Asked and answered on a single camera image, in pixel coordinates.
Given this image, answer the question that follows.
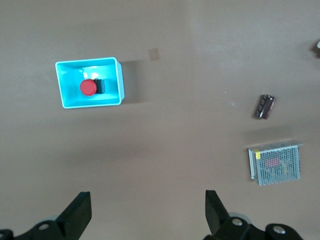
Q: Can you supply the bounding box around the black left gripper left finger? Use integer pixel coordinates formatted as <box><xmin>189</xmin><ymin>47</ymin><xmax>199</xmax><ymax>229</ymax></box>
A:
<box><xmin>0</xmin><ymin>191</ymin><xmax>92</xmax><ymax>240</ymax></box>

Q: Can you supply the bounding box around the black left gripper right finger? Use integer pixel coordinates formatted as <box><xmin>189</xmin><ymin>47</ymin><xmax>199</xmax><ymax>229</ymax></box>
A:
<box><xmin>203</xmin><ymin>190</ymin><xmax>305</xmax><ymax>240</ymax></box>

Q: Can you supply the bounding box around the metal mesh power supply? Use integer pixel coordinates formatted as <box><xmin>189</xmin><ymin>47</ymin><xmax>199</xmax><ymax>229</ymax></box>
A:
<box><xmin>247</xmin><ymin>140</ymin><xmax>304</xmax><ymax>187</ymax></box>

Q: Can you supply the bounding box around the dark cylindrical capacitor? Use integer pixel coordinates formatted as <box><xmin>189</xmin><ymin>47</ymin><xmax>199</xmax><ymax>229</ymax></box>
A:
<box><xmin>254</xmin><ymin>94</ymin><xmax>276</xmax><ymax>120</ymax></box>

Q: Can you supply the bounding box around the red push button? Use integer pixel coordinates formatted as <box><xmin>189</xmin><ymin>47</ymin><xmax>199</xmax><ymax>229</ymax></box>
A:
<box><xmin>79</xmin><ymin>78</ymin><xmax>106</xmax><ymax>97</ymax></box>

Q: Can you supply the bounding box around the cyan plastic bin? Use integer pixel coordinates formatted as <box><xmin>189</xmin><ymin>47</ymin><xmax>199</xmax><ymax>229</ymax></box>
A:
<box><xmin>55</xmin><ymin>57</ymin><xmax>126</xmax><ymax>109</ymax></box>

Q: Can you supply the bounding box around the translucent tape patch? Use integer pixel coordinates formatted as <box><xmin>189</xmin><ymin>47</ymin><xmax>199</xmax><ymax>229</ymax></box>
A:
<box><xmin>148</xmin><ymin>47</ymin><xmax>161</xmax><ymax>62</ymax></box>

